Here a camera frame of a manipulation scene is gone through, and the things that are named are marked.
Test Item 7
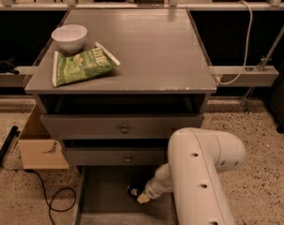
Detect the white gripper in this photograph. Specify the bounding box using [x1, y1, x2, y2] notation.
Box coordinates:
[137, 179, 165, 204]

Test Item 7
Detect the blue pepsi can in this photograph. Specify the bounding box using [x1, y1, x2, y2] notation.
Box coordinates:
[127, 183, 144, 200]

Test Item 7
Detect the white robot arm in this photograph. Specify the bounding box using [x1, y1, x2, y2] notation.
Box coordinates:
[138, 127, 246, 225]

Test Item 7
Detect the bottom grey open drawer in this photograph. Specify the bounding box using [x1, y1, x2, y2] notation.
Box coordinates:
[74, 165, 179, 225]

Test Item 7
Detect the middle grey drawer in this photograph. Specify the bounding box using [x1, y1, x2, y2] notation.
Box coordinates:
[63, 147, 166, 166]

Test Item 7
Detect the top grey drawer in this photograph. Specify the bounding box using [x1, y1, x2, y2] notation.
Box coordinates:
[40, 114, 203, 140]

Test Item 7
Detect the grey drawer cabinet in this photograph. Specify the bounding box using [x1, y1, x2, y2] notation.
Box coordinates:
[23, 7, 217, 225]

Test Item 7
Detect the cardboard box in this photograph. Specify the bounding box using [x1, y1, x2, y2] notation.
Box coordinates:
[18, 105, 69, 170]

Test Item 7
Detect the black metal stand leg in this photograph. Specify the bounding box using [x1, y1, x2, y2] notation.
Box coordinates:
[0, 126, 20, 165]

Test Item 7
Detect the green chip bag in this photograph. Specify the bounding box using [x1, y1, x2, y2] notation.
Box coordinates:
[52, 42, 120, 87]

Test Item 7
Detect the white ceramic bowl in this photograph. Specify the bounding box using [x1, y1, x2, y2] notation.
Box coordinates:
[52, 24, 87, 53]

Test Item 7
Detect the black floor cable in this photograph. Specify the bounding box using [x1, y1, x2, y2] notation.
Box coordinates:
[24, 168, 77, 225]

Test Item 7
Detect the grey metal rail frame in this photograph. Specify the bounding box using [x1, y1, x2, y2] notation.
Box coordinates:
[0, 0, 284, 89]

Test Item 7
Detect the black object on rail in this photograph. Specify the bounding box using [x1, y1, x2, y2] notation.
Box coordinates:
[0, 59, 20, 75]

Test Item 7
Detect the white hanging cable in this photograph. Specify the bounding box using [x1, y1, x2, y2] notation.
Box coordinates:
[214, 0, 254, 86]

